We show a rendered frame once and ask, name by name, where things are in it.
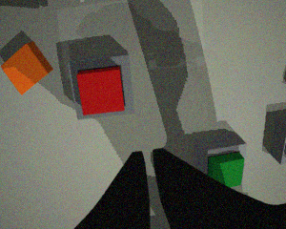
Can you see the orange block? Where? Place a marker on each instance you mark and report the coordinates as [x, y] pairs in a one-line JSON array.
[[26, 67]]

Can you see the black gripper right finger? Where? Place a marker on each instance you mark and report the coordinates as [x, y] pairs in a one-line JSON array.
[[192, 200]]

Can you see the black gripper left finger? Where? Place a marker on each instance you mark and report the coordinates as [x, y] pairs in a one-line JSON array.
[[126, 203]]

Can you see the green button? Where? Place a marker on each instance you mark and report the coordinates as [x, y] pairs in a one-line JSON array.
[[221, 157]]

